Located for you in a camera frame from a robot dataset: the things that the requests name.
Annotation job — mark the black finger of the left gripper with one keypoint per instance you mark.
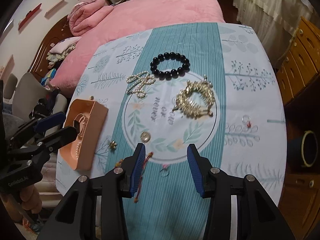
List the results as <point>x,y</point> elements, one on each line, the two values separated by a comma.
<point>58,139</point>

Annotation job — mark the teal floral tablecloth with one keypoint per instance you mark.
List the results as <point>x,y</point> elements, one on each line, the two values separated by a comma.
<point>246,135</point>

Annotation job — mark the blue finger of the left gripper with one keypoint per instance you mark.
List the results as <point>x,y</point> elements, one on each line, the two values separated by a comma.
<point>49,122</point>

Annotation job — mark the person left hand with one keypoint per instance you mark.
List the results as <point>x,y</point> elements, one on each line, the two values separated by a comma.
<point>30,201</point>

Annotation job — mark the grey office chair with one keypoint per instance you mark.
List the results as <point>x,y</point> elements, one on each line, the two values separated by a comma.
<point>25,94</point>

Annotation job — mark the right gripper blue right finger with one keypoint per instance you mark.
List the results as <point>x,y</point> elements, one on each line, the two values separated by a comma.
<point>198,168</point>

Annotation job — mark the black bag on chair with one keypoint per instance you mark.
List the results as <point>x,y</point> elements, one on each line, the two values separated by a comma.
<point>43,108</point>

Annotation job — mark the wooden headboard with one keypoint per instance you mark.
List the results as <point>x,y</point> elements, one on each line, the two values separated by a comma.
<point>40,65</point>

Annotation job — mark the small flower earring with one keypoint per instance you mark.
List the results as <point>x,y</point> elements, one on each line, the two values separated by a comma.
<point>112,145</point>

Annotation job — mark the peach cardboard jewelry box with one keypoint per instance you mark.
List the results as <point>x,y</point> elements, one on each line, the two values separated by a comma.
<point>88,117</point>

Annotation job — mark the gold leaf hair comb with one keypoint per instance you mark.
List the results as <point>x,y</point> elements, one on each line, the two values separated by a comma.
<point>196,99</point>

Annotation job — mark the pearl bow hair clip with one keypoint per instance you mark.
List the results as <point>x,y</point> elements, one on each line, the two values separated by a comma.
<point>137,83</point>

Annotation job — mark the red wall shelf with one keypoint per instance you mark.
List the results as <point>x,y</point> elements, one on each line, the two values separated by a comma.
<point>28,16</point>

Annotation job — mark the wooden drawer cabinet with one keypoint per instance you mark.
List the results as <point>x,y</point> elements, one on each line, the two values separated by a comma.
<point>298,80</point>

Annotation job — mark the pink bed blanket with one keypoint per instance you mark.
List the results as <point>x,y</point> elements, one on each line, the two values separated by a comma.
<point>128,18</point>

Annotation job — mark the cream ruffled cover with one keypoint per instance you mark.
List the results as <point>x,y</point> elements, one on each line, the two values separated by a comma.
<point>275,22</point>

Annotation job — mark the white pink pillow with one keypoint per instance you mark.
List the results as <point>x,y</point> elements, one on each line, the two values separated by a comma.
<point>63,45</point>

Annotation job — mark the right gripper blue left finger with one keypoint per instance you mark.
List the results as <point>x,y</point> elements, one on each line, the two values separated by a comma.
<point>136,167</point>

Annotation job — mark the folded pink quilt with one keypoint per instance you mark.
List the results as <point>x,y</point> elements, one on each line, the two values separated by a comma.
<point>86,15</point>

